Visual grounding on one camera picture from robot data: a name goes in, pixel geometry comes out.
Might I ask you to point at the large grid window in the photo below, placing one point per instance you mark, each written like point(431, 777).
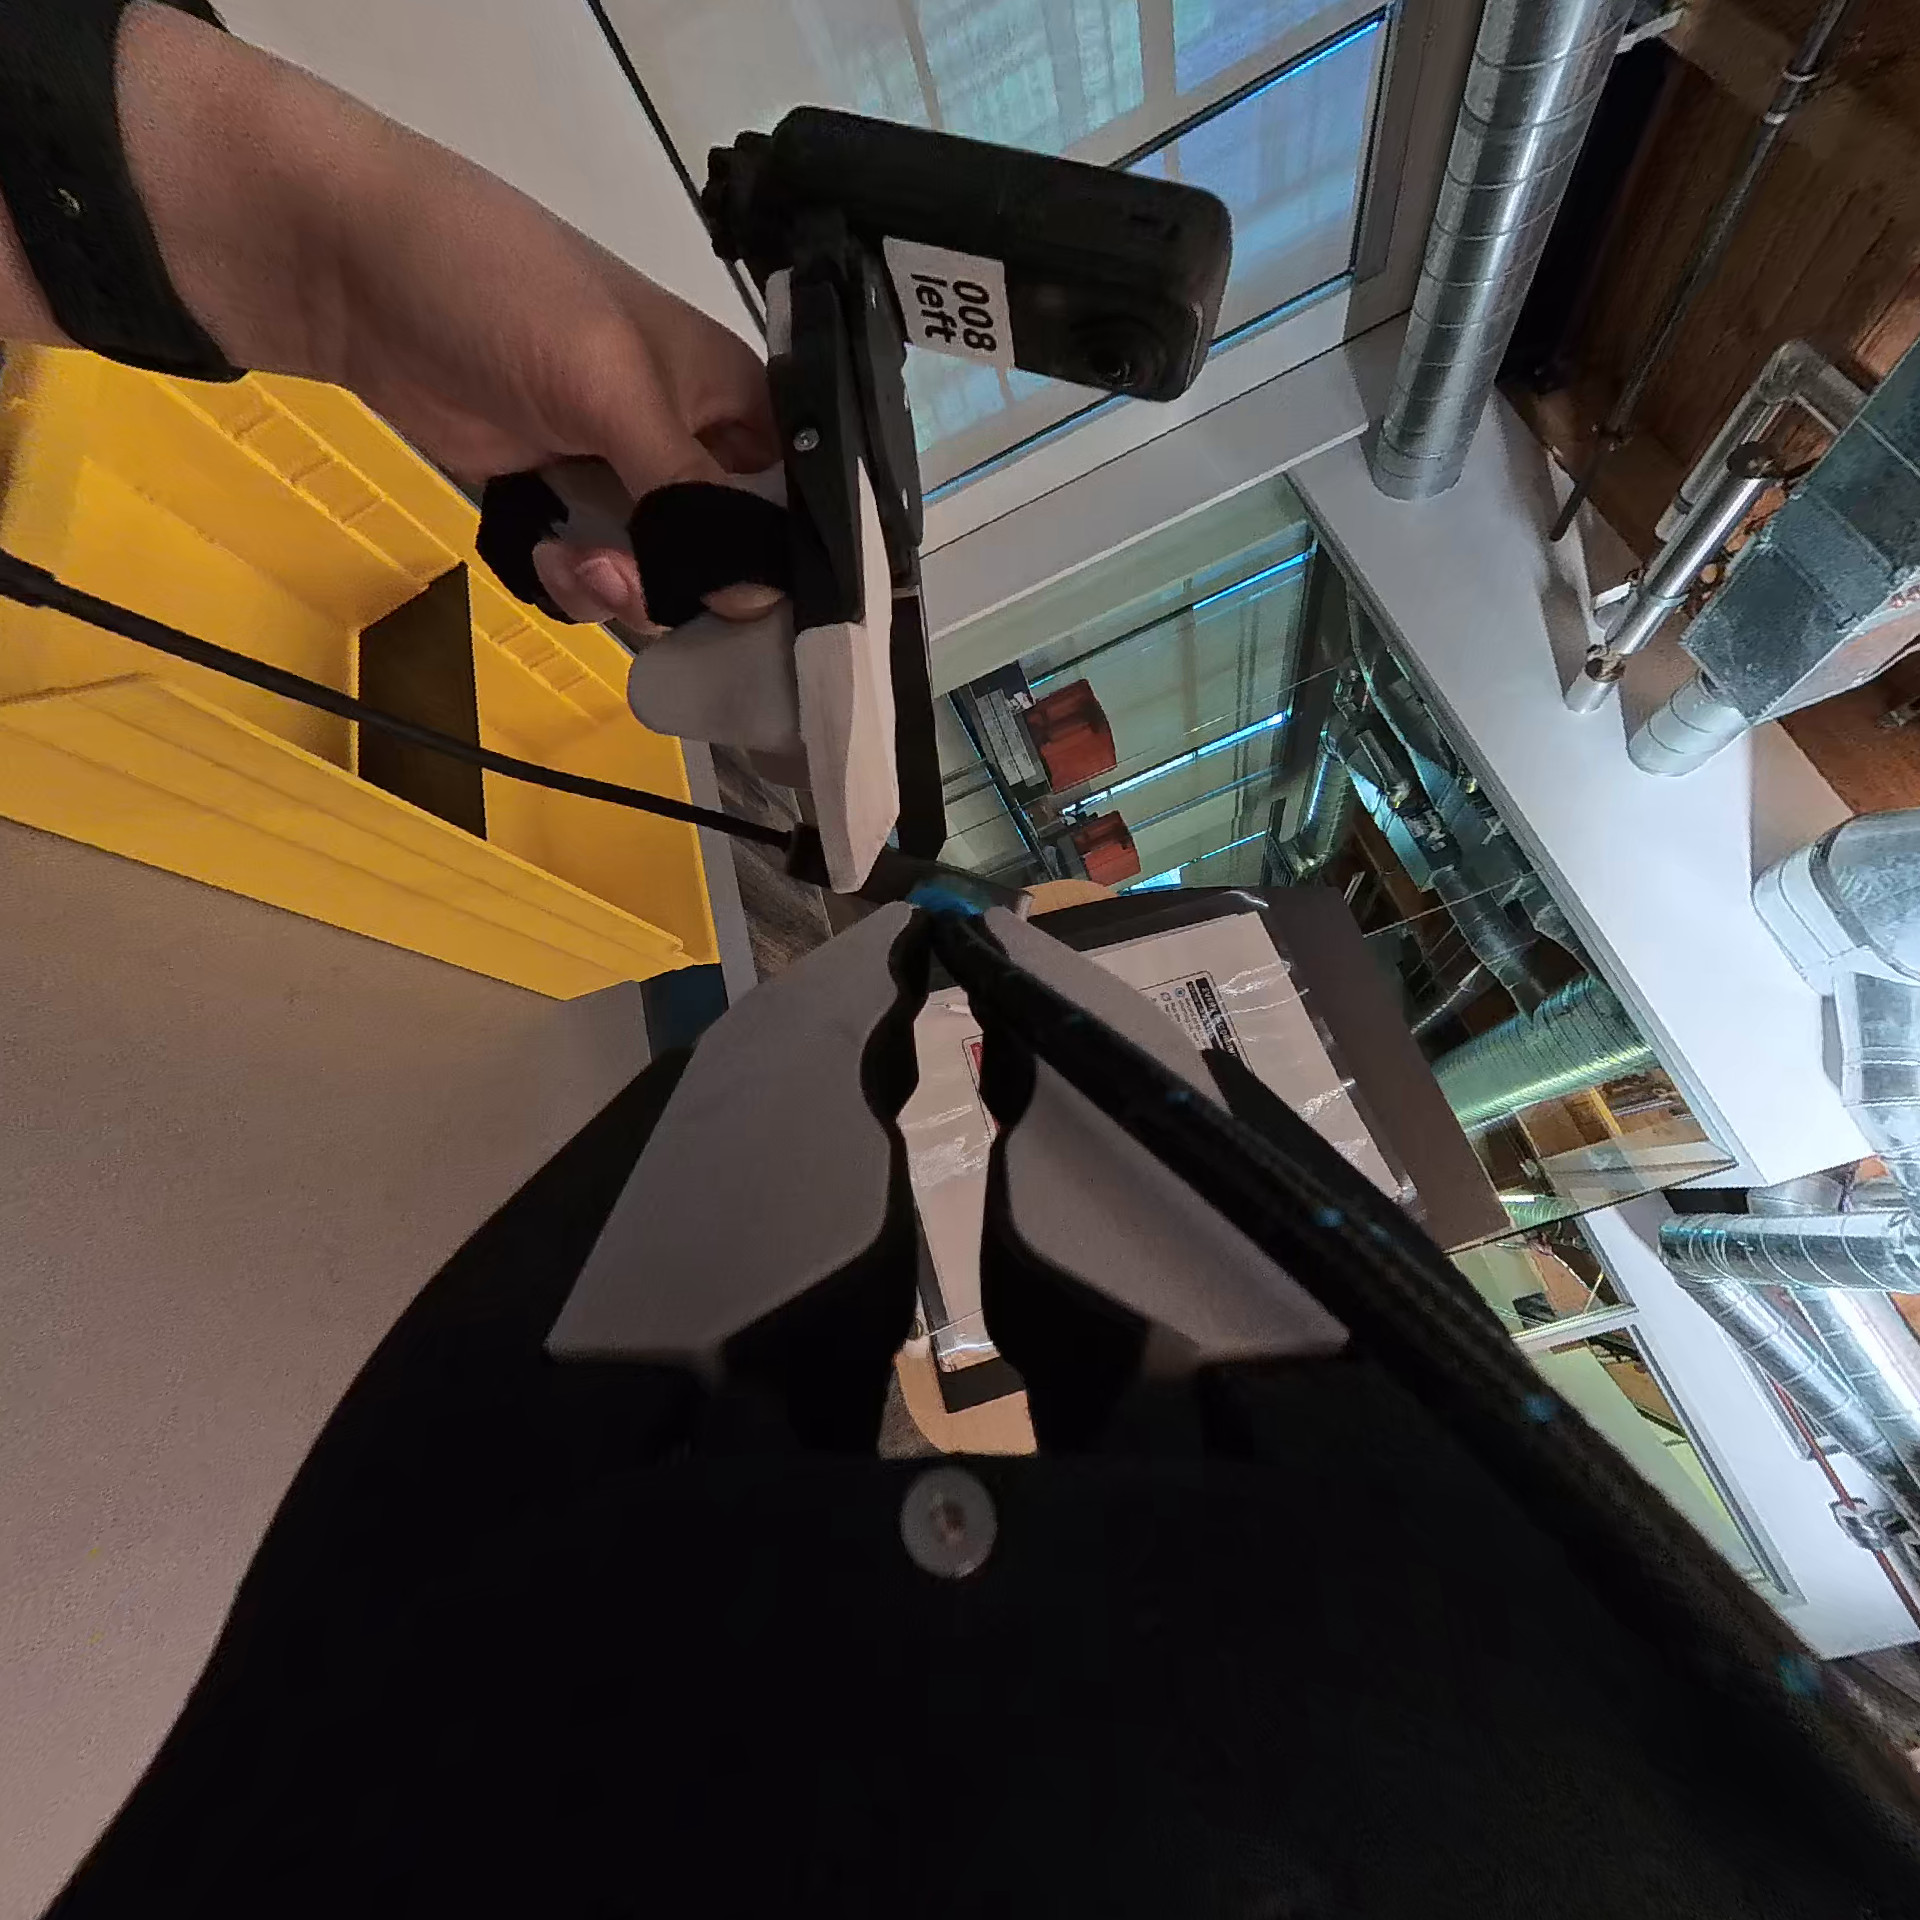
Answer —
point(1276, 150)

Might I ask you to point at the rectangular foil duct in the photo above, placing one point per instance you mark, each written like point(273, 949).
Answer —
point(1815, 571)

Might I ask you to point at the red cabinet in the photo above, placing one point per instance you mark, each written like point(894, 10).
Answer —
point(1068, 735)
point(1107, 850)

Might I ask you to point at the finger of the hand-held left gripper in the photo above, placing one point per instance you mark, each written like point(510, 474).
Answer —
point(849, 751)
point(917, 722)

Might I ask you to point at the yellow plastic bin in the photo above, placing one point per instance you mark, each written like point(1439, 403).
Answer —
point(149, 781)

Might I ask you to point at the round spiral metal duct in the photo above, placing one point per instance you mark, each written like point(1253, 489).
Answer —
point(1484, 225)

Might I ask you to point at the black bin divider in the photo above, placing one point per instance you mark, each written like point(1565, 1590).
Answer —
point(428, 645)

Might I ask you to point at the person's left hand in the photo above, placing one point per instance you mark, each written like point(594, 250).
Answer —
point(452, 301)

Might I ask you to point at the large round foil duct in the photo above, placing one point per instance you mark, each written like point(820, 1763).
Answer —
point(1861, 901)

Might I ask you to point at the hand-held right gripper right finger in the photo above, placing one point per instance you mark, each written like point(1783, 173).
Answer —
point(1172, 1245)

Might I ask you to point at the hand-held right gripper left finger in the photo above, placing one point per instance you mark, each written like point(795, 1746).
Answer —
point(735, 1202)

